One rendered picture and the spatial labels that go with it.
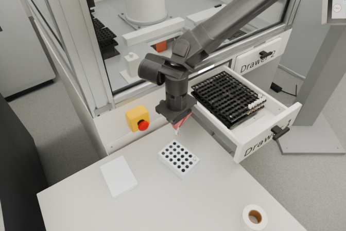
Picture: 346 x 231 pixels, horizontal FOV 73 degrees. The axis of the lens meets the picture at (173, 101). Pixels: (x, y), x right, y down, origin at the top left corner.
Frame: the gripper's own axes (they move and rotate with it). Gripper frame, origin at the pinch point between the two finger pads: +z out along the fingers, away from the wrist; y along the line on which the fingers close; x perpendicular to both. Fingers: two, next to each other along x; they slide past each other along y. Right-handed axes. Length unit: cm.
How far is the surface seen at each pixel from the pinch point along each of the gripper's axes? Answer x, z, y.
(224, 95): -1.2, 6.3, -26.6
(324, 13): 2, -3, -102
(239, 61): -9.2, 5.1, -47.7
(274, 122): 18.9, 3.4, -24.8
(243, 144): 16.7, 3.7, -11.2
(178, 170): 4.2, 16.7, 3.0
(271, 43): -6, 4, -68
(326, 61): 11, 30, -119
